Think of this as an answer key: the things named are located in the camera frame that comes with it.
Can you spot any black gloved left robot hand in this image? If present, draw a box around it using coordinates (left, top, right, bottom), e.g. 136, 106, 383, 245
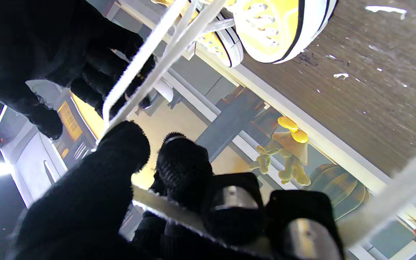
13, 121, 346, 260

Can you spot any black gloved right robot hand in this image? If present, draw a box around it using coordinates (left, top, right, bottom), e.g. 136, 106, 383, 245
0, 0, 156, 140

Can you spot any white shallow bowl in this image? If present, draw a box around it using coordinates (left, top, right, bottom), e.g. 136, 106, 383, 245
153, 78, 174, 103

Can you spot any tall black cylindrical container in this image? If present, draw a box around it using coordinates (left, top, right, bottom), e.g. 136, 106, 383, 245
195, 87, 266, 163

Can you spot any small yellow lemon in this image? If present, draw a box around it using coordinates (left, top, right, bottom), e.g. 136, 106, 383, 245
278, 116, 299, 133
291, 130, 309, 144

